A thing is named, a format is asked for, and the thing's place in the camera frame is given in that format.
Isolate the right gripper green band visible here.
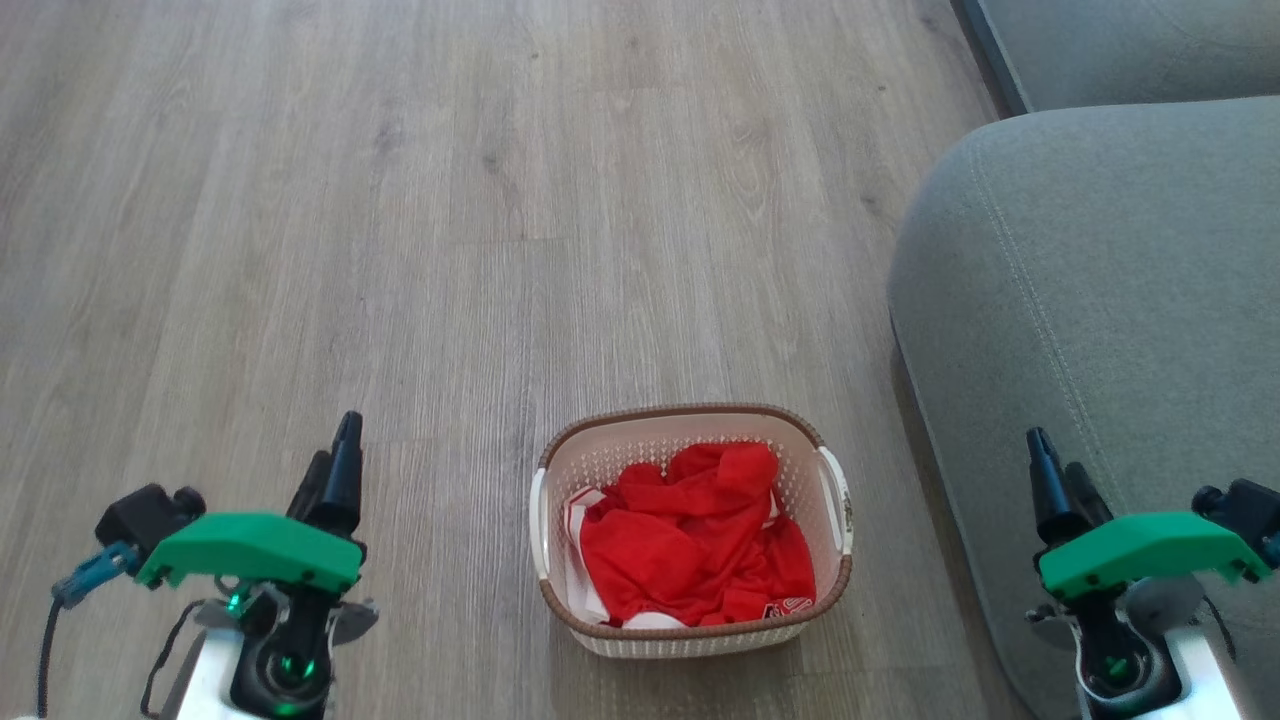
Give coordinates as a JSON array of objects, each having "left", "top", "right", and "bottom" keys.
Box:
[{"left": 1025, "top": 428, "right": 1273, "bottom": 626}]

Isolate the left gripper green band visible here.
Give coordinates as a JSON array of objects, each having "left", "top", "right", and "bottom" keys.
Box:
[{"left": 135, "top": 411, "right": 379, "bottom": 641}]

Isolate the white plastic basket brown rim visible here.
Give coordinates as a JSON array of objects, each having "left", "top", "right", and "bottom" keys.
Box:
[{"left": 528, "top": 403, "right": 854, "bottom": 659}]

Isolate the red and white jersey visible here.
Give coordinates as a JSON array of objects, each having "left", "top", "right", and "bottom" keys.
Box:
[{"left": 563, "top": 442, "right": 818, "bottom": 630}]

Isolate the grey fabric sofa seat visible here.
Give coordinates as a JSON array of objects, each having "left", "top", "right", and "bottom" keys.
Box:
[{"left": 950, "top": 0, "right": 1280, "bottom": 117}]

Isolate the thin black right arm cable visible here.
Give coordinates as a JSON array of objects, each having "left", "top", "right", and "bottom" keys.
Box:
[{"left": 1203, "top": 595, "right": 1239, "bottom": 663}]

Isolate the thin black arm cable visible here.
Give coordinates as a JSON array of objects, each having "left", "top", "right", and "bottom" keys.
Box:
[
  {"left": 1203, "top": 595, "right": 1239, "bottom": 663},
  {"left": 36, "top": 598, "right": 63, "bottom": 717}
]

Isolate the blue cable connector plug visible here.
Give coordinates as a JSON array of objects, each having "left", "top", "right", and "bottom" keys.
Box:
[{"left": 52, "top": 542, "right": 141, "bottom": 609}]

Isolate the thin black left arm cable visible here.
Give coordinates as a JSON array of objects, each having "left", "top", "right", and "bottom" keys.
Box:
[{"left": 36, "top": 598, "right": 63, "bottom": 717}]

